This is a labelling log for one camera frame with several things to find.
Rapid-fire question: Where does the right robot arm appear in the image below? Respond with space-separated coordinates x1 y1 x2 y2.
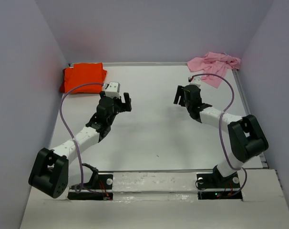
174 84 268 187

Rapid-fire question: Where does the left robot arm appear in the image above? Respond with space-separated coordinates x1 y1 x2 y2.
28 92 132 198

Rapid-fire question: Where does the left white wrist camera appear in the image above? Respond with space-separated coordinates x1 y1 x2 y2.
103 82 120 98

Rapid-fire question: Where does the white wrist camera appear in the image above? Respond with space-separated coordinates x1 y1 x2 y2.
103 82 120 98
188 76 202 88

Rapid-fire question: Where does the folded orange t-shirt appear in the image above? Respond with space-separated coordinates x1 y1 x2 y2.
59 63 107 93

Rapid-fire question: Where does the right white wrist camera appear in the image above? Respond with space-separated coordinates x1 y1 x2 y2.
188 76 202 88

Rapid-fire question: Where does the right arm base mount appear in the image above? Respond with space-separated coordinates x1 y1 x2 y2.
195 167 243 200

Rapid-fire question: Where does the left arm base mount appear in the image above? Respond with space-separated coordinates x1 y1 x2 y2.
67 163 114 201

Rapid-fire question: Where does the aluminium table edge rail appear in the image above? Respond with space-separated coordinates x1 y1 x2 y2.
68 62 188 67

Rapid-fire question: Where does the pink t-shirt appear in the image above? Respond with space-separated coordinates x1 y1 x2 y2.
187 52 241 78

